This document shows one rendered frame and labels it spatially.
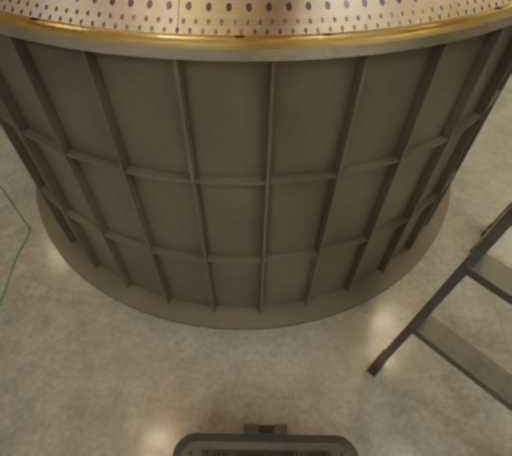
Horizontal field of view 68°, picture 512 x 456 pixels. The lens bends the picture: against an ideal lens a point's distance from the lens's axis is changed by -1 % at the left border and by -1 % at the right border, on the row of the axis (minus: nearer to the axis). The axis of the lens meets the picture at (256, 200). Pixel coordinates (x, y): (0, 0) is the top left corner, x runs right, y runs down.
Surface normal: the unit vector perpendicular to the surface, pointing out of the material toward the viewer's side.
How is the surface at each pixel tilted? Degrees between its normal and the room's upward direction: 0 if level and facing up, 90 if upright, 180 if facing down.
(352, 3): 43
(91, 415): 0
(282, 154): 90
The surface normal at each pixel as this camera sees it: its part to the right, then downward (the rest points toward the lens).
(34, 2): -0.24, -0.01
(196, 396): 0.01, -0.66
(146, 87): -0.17, 0.74
